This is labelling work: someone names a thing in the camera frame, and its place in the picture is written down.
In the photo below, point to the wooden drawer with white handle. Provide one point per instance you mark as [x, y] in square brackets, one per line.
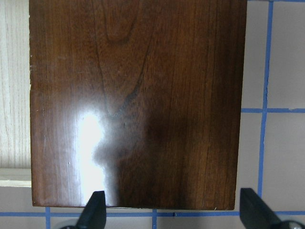
[15, 170]

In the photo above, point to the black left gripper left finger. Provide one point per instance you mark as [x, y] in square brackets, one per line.
[94, 213]

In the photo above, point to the dark wooden drawer cabinet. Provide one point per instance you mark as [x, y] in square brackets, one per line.
[138, 98]

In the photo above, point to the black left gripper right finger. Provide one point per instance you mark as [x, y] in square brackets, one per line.
[255, 214]

